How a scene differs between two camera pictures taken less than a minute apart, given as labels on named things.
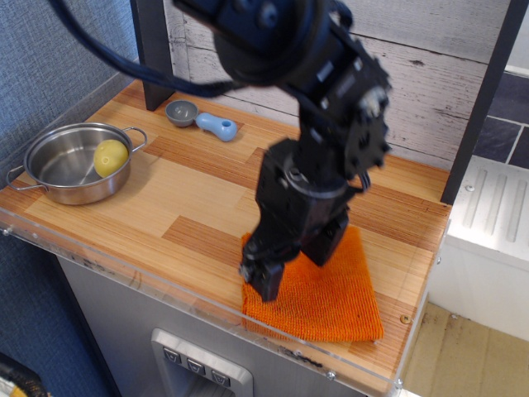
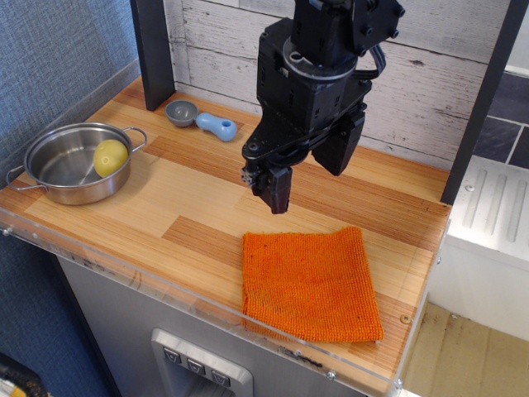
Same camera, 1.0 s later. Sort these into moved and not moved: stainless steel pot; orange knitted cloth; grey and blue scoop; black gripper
Moved: black gripper
Not moved: orange knitted cloth; stainless steel pot; grey and blue scoop
